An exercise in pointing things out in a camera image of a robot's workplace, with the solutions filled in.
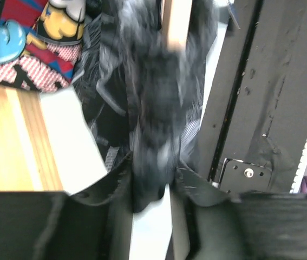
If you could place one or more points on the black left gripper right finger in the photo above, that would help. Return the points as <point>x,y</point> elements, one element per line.
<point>212,224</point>

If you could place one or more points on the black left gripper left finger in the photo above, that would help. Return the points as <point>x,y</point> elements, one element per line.
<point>95,223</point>

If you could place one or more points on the dark leaf-print shorts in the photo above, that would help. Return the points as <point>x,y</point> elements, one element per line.
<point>140,97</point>

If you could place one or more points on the beige wooden hanger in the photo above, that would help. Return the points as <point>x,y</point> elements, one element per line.
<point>175,22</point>

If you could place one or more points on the colourful comic-print shorts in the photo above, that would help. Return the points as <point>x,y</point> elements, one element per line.
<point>41,41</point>

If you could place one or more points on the wooden clothes rack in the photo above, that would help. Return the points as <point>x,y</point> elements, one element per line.
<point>27,161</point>

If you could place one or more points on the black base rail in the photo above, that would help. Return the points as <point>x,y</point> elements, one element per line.
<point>254,132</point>

